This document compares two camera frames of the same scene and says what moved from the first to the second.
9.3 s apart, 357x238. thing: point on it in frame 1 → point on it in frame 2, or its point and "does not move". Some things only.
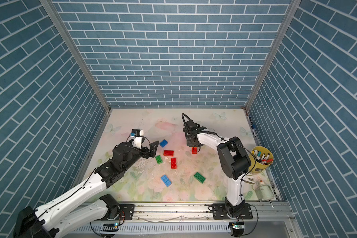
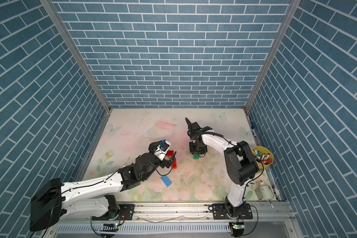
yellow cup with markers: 261,157 does not move
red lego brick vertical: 173,163 does not move
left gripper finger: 153,147 → 171,158
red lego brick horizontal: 168,153 does not move
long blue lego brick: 166,180 does not move
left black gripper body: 145,154 → 163,163
